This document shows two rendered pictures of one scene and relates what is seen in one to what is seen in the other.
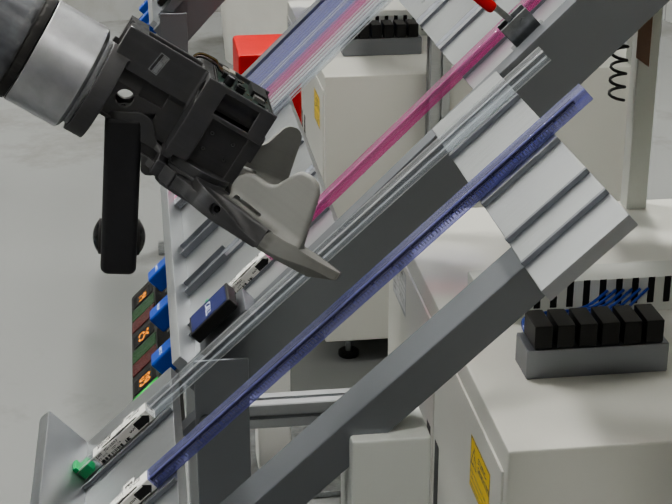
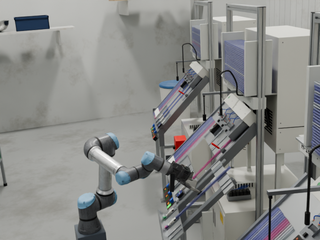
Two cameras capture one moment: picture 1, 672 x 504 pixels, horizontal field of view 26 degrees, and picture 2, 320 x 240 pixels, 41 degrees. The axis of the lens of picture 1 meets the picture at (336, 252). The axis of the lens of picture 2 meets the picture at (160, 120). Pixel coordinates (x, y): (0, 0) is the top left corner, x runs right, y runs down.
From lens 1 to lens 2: 1.37 m
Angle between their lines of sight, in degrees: 6
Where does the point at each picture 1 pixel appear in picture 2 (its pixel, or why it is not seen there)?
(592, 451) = (238, 213)
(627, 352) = (244, 196)
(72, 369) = (141, 198)
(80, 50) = (167, 166)
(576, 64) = (231, 156)
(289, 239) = (193, 187)
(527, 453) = (228, 213)
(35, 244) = not seen: hidden behind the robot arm
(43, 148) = (126, 147)
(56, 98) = (165, 172)
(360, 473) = (203, 216)
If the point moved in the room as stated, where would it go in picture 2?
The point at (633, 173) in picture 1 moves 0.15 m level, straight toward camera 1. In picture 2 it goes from (248, 162) to (246, 169)
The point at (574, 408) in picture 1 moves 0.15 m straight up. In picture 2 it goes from (235, 205) to (235, 185)
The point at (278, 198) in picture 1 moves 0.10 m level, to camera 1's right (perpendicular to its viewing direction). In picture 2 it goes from (192, 182) to (210, 182)
